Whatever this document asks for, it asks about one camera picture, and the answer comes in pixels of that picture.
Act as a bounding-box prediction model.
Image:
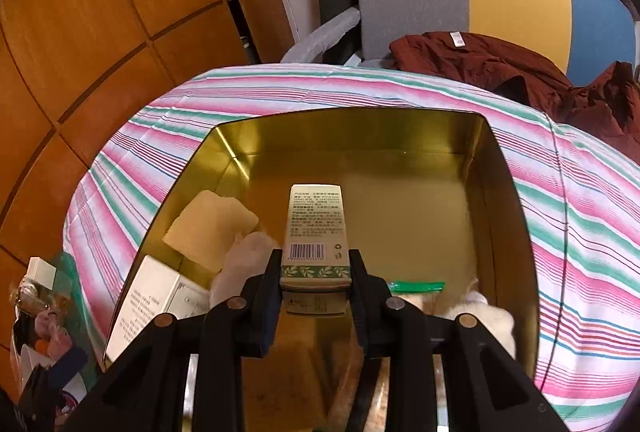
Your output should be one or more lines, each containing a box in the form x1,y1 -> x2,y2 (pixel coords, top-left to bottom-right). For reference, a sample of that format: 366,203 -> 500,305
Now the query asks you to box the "green plastic stool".
50,252 -> 106,388

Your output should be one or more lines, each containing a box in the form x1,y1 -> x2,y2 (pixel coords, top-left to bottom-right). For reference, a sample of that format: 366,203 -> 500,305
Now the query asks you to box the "wooden cabinet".
0,0 -> 296,348

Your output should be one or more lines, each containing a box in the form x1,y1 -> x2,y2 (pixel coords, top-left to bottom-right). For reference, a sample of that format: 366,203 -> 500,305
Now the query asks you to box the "green zip bag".
390,280 -> 446,297

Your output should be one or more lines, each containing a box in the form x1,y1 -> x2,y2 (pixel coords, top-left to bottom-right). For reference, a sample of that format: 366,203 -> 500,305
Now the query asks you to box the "white foam wrapped armrest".
280,6 -> 362,63

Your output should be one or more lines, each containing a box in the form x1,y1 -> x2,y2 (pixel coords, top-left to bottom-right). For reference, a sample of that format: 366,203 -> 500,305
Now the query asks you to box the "small white box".
26,257 -> 58,287

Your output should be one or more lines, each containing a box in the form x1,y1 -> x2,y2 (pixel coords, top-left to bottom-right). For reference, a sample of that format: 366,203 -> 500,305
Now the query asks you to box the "white fluffy cloth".
440,289 -> 516,358

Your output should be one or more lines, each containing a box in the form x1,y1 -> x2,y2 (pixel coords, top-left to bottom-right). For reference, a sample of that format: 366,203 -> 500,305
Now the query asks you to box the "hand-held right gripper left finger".
62,249 -> 284,432

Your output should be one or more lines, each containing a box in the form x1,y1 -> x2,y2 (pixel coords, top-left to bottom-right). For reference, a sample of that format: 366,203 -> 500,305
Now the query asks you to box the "dark red garment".
389,32 -> 640,153

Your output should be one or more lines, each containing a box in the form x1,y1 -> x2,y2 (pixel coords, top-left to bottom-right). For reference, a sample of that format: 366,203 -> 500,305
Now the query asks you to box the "pink cloth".
35,312 -> 73,358

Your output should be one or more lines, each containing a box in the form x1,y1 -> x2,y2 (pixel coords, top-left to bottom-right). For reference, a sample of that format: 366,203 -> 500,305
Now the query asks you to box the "striped tablecloth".
62,64 -> 640,432

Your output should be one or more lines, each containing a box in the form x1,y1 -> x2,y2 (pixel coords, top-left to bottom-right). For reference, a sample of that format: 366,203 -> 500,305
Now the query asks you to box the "yellow cloth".
162,189 -> 261,273

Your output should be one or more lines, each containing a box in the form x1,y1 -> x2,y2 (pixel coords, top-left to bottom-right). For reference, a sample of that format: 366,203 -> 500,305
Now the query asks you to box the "gold tin box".
102,106 -> 541,432

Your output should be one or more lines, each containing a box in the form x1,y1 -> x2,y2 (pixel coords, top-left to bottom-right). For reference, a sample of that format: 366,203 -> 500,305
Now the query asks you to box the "white carton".
105,254 -> 211,363

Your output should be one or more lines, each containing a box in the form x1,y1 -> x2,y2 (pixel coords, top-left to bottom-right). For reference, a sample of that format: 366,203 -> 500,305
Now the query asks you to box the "clear plastic bag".
10,312 -> 38,393

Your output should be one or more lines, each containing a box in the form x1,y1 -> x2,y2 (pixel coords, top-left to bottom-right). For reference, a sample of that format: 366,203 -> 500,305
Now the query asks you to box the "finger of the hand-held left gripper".
50,346 -> 90,380

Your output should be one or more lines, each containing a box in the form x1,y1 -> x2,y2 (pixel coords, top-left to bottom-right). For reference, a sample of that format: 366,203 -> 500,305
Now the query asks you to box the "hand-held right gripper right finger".
347,249 -> 571,432

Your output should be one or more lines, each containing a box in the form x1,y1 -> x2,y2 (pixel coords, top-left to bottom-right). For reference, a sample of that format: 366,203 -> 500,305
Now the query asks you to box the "cream box with barcode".
279,184 -> 355,315

